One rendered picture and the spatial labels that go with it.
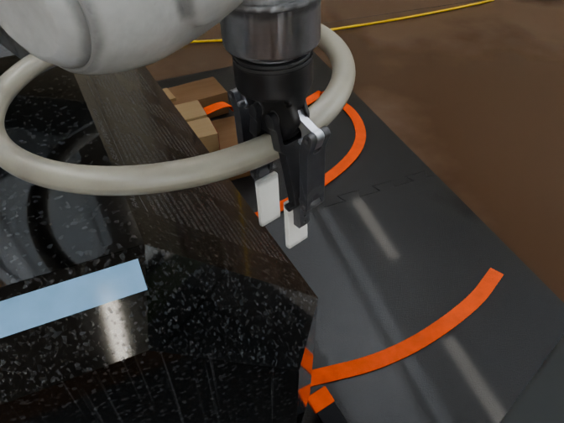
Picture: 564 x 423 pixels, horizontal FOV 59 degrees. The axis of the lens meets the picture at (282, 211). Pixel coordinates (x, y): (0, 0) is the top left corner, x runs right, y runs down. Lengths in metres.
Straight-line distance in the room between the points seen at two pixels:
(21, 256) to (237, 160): 0.28
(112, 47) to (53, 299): 0.41
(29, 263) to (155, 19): 0.43
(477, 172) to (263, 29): 1.78
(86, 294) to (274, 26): 0.36
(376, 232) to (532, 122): 1.06
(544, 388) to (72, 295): 0.65
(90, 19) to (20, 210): 0.49
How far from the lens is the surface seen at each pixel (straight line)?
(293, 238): 0.58
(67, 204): 0.69
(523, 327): 1.66
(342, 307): 1.55
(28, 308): 0.62
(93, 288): 0.61
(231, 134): 1.96
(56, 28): 0.25
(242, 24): 0.43
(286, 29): 0.43
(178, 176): 0.49
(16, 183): 0.75
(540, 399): 0.86
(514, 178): 2.18
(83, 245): 0.63
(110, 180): 0.51
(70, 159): 0.76
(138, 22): 0.25
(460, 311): 1.61
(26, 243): 0.66
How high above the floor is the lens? 1.27
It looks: 44 degrees down
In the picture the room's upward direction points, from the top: straight up
